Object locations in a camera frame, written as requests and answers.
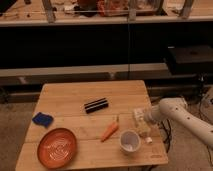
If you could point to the white plastic bottle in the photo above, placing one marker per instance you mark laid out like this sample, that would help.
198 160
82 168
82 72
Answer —
141 125

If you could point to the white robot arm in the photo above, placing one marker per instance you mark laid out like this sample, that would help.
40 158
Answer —
176 109

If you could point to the orange ceramic bowl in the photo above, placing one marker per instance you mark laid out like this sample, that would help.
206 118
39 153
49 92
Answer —
57 148

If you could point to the black striped rectangular block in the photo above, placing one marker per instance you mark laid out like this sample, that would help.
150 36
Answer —
96 105

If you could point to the wooden table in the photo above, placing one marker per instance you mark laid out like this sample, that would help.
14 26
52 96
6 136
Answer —
65 103

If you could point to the orange toy carrot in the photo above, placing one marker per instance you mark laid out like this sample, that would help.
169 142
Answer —
112 128

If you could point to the blue crumpled cloth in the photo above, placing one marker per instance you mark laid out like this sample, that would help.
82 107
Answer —
42 119

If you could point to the black box on shelf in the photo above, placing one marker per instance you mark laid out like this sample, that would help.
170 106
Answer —
190 60

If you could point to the long wooden workbench shelf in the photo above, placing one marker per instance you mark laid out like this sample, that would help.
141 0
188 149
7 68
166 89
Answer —
98 12

